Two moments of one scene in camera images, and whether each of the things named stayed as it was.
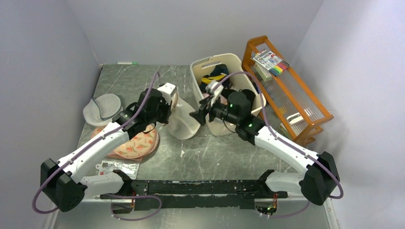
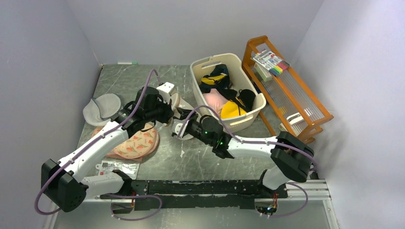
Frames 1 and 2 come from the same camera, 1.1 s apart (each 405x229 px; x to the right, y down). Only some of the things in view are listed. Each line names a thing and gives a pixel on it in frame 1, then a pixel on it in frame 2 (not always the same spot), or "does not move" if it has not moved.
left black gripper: [168, 111] does not move
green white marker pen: [127, 63] does not move
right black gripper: [206, 106] to [182, 112]
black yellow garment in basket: [219, 72] does not move
